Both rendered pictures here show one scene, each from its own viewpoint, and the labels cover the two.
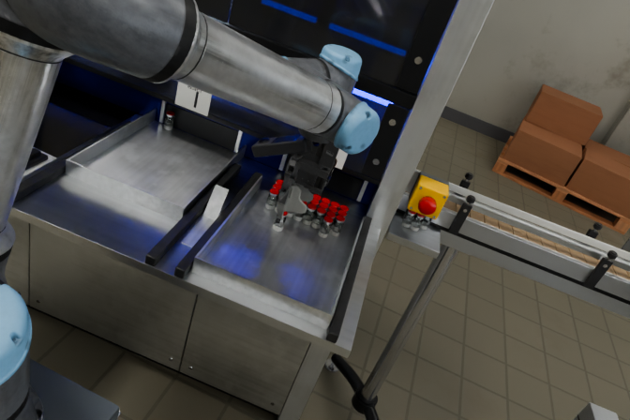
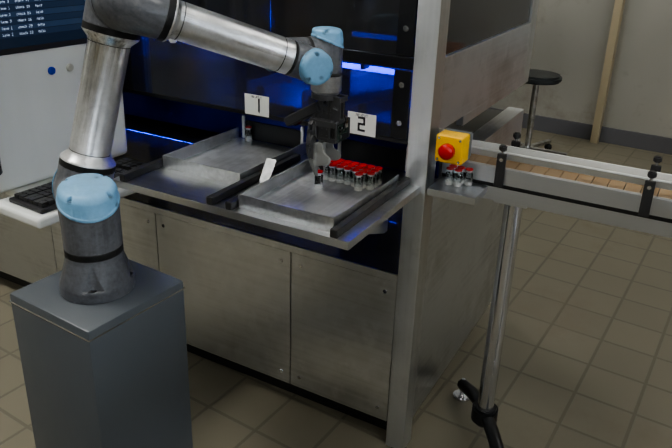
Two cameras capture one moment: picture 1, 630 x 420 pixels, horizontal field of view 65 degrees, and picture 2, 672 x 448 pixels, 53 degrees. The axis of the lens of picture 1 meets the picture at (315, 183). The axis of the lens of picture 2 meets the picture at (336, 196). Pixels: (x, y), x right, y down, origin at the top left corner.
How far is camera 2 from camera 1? 90 cm
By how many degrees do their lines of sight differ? 23
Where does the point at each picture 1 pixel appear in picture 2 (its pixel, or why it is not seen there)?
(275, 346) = (364, 335)
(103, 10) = (130, 3)
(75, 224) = (164, 188)
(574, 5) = not seen: outside the picture
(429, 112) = (426, 69)
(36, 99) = (116, 69)
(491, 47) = not seen: outside the picture
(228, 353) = (327, 353)
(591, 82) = not seen: outside the picture
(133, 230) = (203, 190)
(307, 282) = (329, 212)
